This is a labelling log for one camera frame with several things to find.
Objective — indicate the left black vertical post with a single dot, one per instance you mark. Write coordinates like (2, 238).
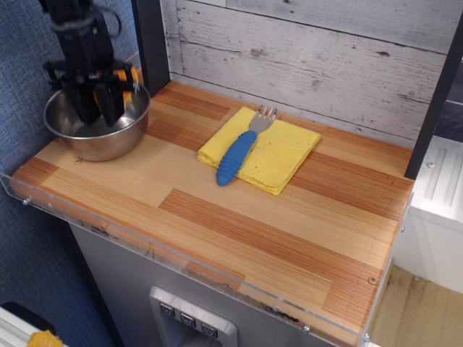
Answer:
(152, 44)

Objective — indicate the blue handled fork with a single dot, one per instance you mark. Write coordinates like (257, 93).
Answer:
(235, 156)

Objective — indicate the black vertical post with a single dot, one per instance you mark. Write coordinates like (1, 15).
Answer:
(152, 44)
(438, 100)

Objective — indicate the silver dispenser button panel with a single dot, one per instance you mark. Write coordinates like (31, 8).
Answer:
(191, 320)

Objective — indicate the orange cheese wedge toy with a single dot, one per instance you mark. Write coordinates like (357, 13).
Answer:
(124, 76)

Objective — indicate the stainless steel bowl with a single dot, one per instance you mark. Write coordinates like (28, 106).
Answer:
(98, 142)

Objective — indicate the white side cabinet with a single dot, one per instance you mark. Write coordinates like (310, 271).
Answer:
(429, 244)

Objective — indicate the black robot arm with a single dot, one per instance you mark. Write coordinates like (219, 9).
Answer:
(67, 11)

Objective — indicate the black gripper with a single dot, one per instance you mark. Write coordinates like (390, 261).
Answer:
(86, 48)

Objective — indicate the grey toy fridge cabinet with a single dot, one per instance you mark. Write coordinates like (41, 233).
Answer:
(125, 278)

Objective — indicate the clear acrylic table guard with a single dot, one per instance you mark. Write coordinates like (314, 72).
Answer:
(313, 257)

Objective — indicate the yellow folded cloth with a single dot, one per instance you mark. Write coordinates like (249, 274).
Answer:
(272, 160)

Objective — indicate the right black vertical post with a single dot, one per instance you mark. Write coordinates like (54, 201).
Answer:
(438, 100)

